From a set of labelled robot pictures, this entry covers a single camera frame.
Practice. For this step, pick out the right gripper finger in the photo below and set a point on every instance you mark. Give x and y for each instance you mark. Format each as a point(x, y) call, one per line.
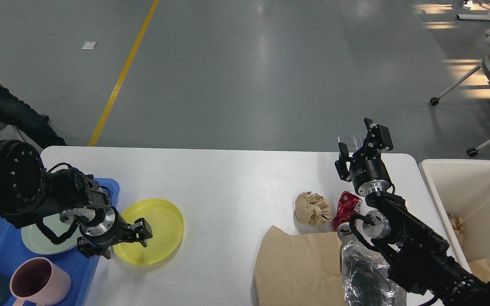
point(377, 141)
point(341, 164)

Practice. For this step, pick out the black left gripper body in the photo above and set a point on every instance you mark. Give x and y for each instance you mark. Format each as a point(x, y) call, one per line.
point(105, 229)

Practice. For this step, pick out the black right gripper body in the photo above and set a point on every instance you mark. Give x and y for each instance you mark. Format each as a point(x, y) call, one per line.
point(369, 175)

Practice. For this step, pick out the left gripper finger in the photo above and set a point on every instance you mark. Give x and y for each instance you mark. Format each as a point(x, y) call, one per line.
point(140, 231)
point(89, 249)

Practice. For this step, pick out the yellow plastic plate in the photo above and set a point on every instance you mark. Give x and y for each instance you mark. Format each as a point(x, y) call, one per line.
point(167, 225)

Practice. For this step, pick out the pink mug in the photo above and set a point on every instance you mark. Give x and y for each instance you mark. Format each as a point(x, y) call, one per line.
point(40, 281)

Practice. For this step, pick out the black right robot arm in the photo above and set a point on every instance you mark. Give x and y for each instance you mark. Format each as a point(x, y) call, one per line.
point(416, 254)

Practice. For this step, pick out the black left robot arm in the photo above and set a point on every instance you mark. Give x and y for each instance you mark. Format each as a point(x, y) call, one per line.
point(60, 201)

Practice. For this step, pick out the crushed red can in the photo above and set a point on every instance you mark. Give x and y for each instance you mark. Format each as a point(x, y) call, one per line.
point(348, 204)

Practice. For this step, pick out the crumpled brown paper ball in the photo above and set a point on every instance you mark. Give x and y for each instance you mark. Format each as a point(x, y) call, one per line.
point(313, 209)

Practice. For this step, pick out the pale green plate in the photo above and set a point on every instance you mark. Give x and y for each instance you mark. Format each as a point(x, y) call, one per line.
point(38, 243)

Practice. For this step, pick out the blue plastic tray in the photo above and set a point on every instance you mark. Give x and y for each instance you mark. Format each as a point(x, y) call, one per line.
point(13, 253)

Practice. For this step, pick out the paper scraps in bin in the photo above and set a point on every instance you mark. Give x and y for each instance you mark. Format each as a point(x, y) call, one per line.
point(457, 224)

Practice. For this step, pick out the crumpled silver foil bag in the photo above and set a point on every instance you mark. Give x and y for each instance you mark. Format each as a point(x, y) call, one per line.
point(365, 278)

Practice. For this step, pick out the brown paper bag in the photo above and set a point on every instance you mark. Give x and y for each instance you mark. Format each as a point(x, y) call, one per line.
point(299, 270)

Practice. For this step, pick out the white plastic bin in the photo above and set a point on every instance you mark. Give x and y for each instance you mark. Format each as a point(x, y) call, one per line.
point(461, 187)

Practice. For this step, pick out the white desk base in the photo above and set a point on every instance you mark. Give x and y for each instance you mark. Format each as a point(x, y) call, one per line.
point(476, 10)

